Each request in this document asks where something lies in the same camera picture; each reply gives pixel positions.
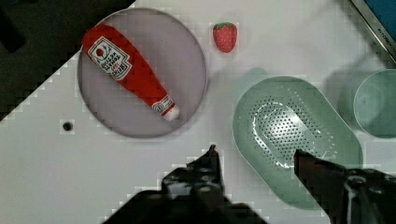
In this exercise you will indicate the green plastic strainer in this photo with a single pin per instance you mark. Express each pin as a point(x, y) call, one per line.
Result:
point(274, 117)

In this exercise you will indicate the green plastic cup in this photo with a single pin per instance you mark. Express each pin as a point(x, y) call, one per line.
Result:
point(368, 102)

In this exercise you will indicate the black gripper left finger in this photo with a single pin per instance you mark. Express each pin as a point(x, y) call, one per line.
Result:
point(204, 174)

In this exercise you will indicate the grey round plate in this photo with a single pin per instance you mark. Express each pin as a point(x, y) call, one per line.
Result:
point(174, 55)

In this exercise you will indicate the red toy strawberry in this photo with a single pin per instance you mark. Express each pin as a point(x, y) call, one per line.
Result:
point(225, 36)

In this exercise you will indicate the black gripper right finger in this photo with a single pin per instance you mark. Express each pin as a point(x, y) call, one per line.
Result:
point(348, 196)

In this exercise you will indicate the black toaster oven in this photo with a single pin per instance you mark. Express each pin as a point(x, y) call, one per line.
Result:
point(380, 18)

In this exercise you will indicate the red ketchup bottle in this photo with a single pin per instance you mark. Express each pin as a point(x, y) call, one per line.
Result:
point(115, 54)

